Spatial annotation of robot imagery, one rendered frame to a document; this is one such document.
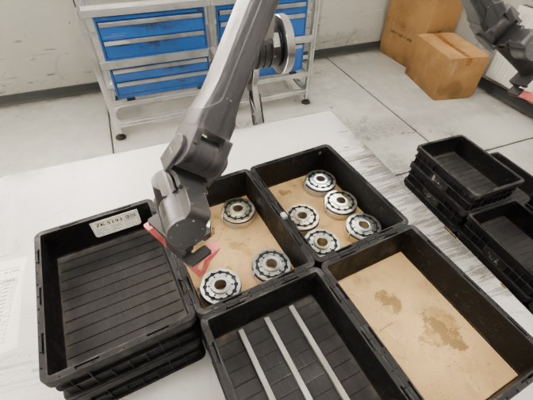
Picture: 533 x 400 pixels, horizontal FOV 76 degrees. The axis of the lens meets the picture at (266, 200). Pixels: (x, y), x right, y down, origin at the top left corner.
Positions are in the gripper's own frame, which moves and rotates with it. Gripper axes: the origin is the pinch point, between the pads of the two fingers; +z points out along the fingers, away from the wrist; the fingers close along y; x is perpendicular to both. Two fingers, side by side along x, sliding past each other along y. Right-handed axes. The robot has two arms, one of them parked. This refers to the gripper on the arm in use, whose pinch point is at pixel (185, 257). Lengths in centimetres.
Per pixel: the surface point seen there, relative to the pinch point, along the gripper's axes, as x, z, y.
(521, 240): 139, 62, 59
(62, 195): 0, 36, -81
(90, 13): 78, 9, -198
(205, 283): 6.4, 20.3, -4.3
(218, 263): 14.1, 22.9, -8.2
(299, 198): 49, 21, -8
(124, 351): -16.5, 14.9, -0.7
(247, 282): 15.1, 23.0, 1.8
